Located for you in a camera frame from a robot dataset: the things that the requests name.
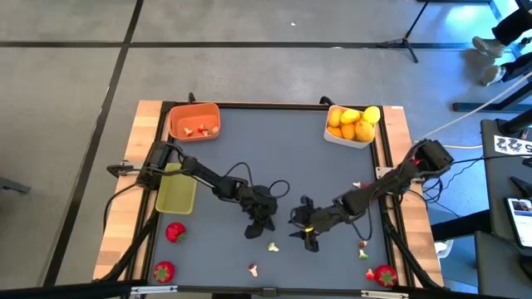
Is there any white floor cable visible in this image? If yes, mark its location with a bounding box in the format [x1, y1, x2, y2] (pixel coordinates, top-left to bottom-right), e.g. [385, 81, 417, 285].
[423, 70, 532, 139]

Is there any black tripod stand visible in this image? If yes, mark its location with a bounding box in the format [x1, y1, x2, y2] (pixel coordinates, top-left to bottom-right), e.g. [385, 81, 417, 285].
[376, 0, 431, 64]

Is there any orange plastic basket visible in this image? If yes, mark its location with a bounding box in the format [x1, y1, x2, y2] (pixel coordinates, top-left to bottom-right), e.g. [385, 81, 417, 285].
[167, 102, 221, 144]

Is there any black cable bundle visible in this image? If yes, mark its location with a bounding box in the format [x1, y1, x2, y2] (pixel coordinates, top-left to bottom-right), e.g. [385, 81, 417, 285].
[415, 155, 495, 221]

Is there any black side table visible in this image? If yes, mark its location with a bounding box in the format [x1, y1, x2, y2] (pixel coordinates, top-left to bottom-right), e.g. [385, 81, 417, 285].
[480, 118, 532, 250]

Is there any red strawberry upper left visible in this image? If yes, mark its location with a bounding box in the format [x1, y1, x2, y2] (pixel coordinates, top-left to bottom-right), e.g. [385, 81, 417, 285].
[165, 221, 187, 245]

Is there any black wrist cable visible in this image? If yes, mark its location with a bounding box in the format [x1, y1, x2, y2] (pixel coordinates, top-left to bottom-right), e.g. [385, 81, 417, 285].
[223, 160, 292, 200]
[351, 206, 374, 242]

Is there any black desk foot bar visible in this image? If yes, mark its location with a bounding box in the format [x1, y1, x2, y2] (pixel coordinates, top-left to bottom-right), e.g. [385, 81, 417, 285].
[451, 81, 532, 114]

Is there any grey furniture foot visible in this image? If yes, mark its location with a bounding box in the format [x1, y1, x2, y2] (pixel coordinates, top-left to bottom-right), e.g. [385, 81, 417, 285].
[0, 176, 32, 195]

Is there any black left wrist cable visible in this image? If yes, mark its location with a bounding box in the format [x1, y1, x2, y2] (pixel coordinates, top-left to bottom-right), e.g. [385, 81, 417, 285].
[223, 160, 292, 200]

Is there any yellow-green plastic basket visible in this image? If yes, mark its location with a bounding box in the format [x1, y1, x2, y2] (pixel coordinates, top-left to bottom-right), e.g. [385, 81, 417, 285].
[155, 162, 198, 216]

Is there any white plastic object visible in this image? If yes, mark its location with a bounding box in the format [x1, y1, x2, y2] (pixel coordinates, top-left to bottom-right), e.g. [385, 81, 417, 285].
[434, 239, 454, 261]

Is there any white plastic basket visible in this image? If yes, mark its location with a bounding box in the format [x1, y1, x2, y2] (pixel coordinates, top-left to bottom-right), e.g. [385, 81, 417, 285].
[323, 103, 382, 150]

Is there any person's leg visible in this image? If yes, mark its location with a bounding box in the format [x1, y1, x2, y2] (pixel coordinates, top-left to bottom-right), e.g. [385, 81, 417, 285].
[500, 51, 532, 83]
[492, 6, 532, 47]

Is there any black pole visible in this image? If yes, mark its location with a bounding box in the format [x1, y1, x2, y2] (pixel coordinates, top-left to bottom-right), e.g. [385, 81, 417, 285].
[496, 107, 532, 136]

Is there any tablet with lit screen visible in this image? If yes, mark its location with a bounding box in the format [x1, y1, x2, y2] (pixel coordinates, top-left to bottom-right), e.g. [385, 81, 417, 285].
[504, 196, 532, 250]

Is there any white printed marker sheet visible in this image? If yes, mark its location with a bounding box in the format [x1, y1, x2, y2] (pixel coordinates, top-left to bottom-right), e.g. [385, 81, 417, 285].
[493, 135, 532, 158]

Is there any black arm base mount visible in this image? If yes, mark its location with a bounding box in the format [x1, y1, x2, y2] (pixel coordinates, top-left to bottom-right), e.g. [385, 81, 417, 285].
[106, 164, 138, 178]

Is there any black rig crossbar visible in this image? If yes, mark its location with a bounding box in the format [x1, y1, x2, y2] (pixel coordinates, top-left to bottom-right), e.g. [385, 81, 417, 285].
[0, 280, 532, 299]

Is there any wooden table side board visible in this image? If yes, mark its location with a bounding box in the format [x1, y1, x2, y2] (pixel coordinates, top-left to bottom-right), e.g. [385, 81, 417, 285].
[91, 99, 165, 282]
[381, 105, 445, 287]

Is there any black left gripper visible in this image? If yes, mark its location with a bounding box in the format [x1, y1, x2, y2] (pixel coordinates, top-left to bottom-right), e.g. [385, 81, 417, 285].
[239, 184, 278, 240]

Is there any silver metal bracket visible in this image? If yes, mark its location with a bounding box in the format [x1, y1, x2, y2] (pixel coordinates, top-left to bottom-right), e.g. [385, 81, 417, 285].
[360, 289, 411, 299]
[130, 285, 179, 296]

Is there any orange oval toy fruit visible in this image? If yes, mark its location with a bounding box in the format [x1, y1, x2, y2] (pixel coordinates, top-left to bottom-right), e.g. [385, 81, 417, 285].
[327, 108, 344, 127]

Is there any yellow-orange toy mango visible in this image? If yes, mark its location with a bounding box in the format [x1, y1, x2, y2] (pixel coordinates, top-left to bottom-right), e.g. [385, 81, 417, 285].
[354, 120, 376, 143]

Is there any person's foot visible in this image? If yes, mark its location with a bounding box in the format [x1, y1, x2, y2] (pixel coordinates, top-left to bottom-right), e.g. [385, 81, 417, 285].
[480, 65, 507, 87]
[472, 36, 507, 58]

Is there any black floor cable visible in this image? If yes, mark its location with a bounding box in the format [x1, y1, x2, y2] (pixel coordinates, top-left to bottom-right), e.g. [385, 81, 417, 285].
[102, 182, 140, 236]

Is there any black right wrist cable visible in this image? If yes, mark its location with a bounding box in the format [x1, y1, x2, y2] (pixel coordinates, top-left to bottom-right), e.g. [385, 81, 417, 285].
[351, 206, 374, 242]

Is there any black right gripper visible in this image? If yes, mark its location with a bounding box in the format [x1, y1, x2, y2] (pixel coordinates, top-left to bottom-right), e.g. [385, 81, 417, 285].
[288, 194, 336, 253]

